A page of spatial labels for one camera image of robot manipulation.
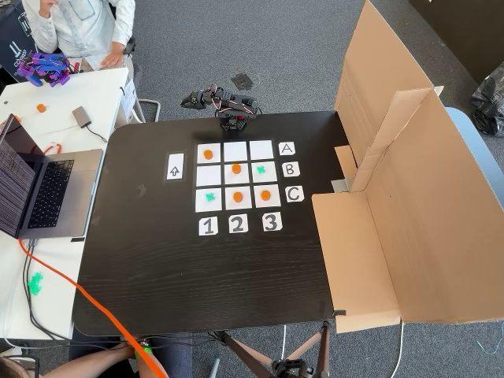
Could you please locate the dark cabinet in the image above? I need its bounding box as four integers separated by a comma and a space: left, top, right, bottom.
409, 0, 504, 86

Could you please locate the white paper arrow sheet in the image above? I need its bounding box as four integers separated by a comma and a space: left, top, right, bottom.
166, 152, 185, 181

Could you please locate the white paper number 2 sheet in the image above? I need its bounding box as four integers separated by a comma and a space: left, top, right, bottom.
228, 214, 249, 234

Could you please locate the white metal table leg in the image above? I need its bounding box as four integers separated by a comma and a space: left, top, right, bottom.
135, 99, 161, 123

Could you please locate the grey hub cable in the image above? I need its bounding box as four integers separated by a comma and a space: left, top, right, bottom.
85, 124, 109, 143

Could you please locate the white paper number 1 sheet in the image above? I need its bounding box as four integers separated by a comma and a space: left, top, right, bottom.
198, 217, 219, 237

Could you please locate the pale blue round table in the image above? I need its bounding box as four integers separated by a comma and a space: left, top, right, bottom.
444, 106, 504, 198

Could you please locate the thin green wire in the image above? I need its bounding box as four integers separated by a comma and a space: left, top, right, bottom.
476, 321, 504, 355

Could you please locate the grey usb hub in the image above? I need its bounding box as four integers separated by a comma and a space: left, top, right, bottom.
72, 106, 93, 129

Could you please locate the grey open laptop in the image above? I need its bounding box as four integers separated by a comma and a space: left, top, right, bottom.
0, 113, 104, 240

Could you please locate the white paper grid square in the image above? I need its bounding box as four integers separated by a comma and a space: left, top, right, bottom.
224, 187, 252, 211
249, 140, 275, 161
254, 185, 281, 209
224, 142, 249, 163
196, 165, 222, 187
224, 164, 250, 186
251, 161, 277, 183
197, 143, 222, 164
195, 189, 223, 213

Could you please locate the thick orange cable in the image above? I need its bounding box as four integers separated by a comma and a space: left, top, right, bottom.
17, 238, 169, 378

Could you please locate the black printed bag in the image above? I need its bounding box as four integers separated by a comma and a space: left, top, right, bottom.
0, 0, 40, 83

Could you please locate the black floor plate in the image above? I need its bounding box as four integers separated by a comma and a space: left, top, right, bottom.
231, 72, 255, 91

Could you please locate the person's left hand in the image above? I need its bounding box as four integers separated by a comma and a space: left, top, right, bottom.
101, 41, 124, 67

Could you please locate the black office chair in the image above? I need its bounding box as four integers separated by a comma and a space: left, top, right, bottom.
124, 34, 143, 86

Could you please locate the black cable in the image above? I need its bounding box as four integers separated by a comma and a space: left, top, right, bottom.
22, 239, 221, 350

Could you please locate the white paper number 3 sheet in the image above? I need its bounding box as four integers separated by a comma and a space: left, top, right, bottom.
262, 212, 283, 232

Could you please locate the black plastic bag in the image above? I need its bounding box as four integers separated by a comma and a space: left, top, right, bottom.
470, 72, 504, 138

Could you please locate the large brown cardboard box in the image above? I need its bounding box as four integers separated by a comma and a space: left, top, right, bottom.
311, 0, 504, 335

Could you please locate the purple leader arm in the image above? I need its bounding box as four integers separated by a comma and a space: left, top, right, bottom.
14, 50, 72, 88

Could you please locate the person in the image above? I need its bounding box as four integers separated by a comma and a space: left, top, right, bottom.
21, 0, 137, 72
0, 341, 170, 378

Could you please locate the tripod with brown legs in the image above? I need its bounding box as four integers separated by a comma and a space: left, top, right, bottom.
208, 321, 332, 378

